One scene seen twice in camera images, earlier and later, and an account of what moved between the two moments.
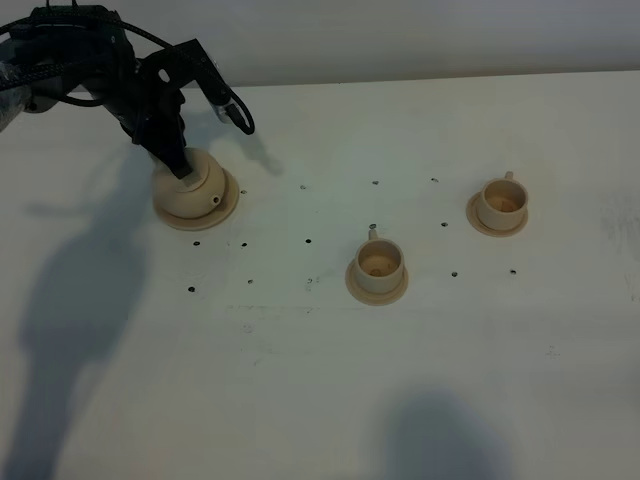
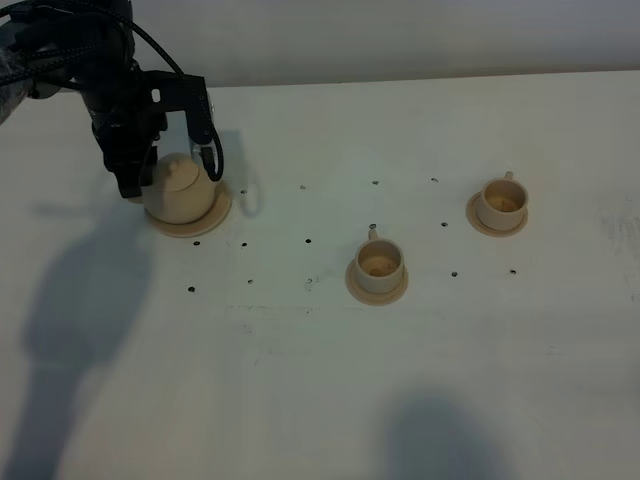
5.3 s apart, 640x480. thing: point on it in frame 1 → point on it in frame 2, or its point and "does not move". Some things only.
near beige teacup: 379,264 does not move
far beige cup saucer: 473,214 does not move
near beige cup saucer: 371,298 does not move
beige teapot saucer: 223,211 → 217,215
